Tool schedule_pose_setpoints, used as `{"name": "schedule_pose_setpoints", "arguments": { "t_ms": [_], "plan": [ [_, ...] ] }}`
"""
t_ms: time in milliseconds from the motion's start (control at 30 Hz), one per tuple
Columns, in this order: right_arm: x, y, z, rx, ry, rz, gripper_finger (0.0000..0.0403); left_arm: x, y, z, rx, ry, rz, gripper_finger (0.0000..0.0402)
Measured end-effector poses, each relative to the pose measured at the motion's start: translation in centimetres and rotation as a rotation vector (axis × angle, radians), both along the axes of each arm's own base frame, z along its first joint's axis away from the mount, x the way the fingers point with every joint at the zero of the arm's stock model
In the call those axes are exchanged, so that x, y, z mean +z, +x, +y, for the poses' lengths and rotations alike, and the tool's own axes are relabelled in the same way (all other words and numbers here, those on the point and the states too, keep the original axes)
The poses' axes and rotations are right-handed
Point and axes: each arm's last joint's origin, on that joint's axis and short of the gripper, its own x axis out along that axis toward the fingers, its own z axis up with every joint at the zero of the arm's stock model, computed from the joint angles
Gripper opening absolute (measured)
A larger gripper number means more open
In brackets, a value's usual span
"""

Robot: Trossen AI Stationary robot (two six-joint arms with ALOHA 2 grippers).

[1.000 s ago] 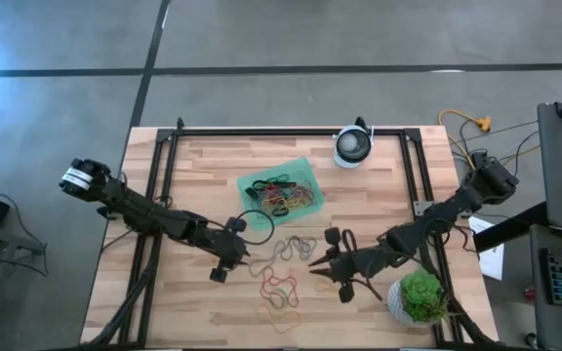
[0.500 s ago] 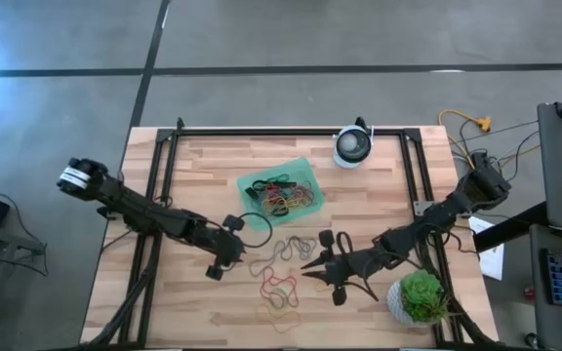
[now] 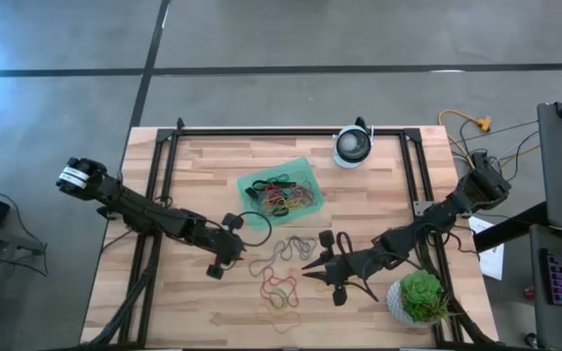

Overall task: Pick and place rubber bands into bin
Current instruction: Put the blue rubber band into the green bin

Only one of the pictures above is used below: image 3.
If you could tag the silver mounting bracket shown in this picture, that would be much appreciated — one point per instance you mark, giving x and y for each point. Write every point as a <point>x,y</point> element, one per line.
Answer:
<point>422,207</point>

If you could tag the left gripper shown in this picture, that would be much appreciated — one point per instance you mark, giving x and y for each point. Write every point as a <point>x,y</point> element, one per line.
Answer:
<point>225,246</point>

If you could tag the long yellow rubber band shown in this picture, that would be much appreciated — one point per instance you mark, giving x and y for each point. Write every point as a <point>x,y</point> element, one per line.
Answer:
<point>276,329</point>

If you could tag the succulent in white pot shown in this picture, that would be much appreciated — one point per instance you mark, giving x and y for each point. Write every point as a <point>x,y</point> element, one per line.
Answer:
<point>420,295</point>

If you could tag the white dome security camera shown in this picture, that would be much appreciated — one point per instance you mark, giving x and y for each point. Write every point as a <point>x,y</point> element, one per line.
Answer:
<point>353,146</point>

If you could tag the small black clip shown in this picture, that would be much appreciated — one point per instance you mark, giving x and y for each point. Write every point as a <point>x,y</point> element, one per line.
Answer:
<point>251,192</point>

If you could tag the olive yellow rubber band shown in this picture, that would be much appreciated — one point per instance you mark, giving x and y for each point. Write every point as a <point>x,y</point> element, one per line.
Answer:
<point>261,183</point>

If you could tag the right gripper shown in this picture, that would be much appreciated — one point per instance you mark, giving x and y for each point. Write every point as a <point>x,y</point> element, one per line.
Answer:
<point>347,268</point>

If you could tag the wide black rubber band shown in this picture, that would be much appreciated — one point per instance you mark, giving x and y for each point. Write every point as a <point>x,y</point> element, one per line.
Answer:
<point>276,213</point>

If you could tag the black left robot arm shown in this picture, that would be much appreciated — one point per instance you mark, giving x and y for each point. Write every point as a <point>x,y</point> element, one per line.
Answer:
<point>134,212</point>

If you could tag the dark grey rubber band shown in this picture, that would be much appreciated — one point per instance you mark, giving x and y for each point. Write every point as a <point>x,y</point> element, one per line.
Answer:
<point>281,176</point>
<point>305,241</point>

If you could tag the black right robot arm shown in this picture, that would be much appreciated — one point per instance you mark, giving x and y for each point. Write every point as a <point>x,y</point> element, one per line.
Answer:
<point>447,209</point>

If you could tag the white paper sheet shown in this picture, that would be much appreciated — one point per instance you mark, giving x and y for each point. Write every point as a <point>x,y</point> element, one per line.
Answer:
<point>493,261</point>

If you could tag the black desk leg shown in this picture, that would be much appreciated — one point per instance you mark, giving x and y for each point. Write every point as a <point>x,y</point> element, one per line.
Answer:
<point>510,226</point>

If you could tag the translucent green plastic bin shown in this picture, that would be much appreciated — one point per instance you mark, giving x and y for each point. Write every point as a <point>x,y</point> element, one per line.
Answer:
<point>295,166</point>

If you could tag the grey desk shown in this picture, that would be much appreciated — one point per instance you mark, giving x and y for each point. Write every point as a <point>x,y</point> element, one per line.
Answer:
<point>539,292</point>

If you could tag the wide green rubber band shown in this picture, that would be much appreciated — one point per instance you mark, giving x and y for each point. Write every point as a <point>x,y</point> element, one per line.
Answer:
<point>271,298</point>

